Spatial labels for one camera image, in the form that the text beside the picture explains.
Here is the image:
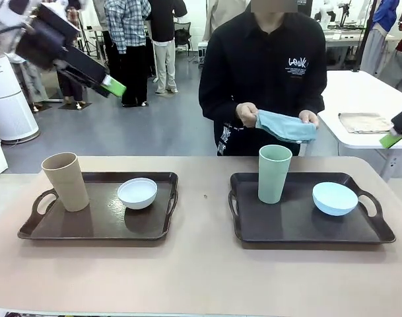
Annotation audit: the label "person in blue plaid shirt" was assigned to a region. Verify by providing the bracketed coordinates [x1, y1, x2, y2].
[104, 0, 153, 108]

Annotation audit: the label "person in black sweatshirt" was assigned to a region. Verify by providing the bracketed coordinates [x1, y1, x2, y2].
[198, 0, 328, 157]

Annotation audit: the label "black stand pole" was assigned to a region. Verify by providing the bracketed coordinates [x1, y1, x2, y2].
[351, 0, 378, 73]

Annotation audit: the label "black office chair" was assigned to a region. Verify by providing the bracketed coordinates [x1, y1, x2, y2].
[174, 20, 193, 54]

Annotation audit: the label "person's left forearm black sleeve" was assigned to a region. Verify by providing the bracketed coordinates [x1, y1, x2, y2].
[311, 92, 327, 117]

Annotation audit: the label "mannequin blue jacket grey skirt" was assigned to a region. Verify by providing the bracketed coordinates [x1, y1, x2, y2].
[360, 0, 401, 79]

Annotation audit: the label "small white floor appliance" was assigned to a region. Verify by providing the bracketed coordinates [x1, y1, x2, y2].
[197, 40, 210, 69]

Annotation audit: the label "person's right hand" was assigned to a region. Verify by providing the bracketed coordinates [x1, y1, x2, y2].
[236, 102, 259, 128]

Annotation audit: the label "person's right forearm black sleeve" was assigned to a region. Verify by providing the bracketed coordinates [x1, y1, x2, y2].
[199, 94, 240, 122]

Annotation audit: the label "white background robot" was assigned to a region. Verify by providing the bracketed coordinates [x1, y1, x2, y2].
[314, 0, 337, 24]

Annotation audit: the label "white background desk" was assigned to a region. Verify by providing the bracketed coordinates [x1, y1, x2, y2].
[320, 22, 399, 51]

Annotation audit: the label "light blue plastic bowl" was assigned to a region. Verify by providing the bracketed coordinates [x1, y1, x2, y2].
[312, 181, 359, 217]

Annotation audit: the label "person's left hand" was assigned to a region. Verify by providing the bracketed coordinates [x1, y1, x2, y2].
[299, 110, 320, 128]

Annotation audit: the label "white cylindrical air purifier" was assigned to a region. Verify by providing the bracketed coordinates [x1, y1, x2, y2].
[0, 54, 41, 145]

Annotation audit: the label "mannequin in beige coat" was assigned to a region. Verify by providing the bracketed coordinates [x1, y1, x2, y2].
[203, 0, 254, 42]

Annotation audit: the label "white plastic bowl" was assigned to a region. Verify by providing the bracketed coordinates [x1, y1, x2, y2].
[117, 177, 158, 211]

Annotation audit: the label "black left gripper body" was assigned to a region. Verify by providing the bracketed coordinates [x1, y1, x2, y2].
[15, 2, 82, 71]

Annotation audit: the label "beige cloth mat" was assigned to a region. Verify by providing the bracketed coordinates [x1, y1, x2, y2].
[338, 112, 394, 135]

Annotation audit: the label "dark brown plastic tray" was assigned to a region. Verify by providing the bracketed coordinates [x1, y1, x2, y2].
[17, 171, 180, 241]
[227, 171, 397, 246]

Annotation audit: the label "tall green plastic cup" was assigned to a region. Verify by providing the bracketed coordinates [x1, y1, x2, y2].
[257, 144, 293, 204]

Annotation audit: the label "figure in red plaid shirt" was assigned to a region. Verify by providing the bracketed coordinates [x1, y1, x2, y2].
[56, 0, 92, 110]

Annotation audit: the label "person black top beige trousers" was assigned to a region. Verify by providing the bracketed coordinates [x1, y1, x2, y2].
[147, 0, 189, 94]

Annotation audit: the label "white rounded side table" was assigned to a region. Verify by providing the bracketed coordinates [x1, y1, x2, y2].
[317, 69, 402, 183]

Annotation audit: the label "tall beige plastic cup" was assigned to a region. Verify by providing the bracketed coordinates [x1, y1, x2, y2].
[41, 152, 90, 213]

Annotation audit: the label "blue-green cloth mat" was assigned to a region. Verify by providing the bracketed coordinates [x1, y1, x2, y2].
[254, 109, 318, 145]

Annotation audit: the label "mannequin white shirt grey skirt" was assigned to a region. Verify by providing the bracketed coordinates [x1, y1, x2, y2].
[20, 61, 52, 114]

